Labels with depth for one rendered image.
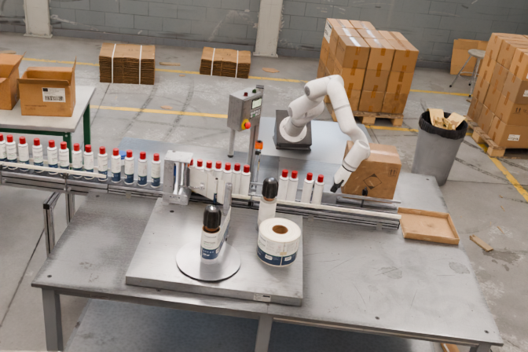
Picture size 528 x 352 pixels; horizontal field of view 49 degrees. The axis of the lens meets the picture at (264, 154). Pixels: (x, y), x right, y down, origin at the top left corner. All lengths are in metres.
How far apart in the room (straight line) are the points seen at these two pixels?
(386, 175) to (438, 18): 5.79
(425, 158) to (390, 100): 1.31
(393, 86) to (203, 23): 3.12
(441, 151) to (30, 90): 3.50
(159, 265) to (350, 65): 4.15
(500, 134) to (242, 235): 4.13
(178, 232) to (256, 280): 0.51
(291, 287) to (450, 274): 0.87
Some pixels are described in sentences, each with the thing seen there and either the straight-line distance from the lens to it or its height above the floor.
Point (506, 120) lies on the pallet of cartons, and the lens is 6.52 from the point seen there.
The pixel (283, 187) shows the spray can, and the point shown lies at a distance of 3.21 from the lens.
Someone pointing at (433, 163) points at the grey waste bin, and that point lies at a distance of 5.59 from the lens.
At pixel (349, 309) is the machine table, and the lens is 2.74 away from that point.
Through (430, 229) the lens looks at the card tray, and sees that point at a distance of 3.45.
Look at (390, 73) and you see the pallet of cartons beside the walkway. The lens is 6.58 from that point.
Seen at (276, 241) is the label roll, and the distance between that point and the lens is 2.73.
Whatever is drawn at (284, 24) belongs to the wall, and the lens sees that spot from 8.53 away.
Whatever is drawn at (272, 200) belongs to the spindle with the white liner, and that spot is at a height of 1.07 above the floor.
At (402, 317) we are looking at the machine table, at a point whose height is 0.83.
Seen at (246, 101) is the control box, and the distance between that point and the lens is 3.03.
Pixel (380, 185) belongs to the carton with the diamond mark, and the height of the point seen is 0.96.
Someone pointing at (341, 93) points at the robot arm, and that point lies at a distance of 3.13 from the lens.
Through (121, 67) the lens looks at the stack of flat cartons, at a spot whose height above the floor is 0.20.
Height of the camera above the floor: 2.62
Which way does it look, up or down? 27 degrees down
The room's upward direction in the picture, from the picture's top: 7 degrees clockwise
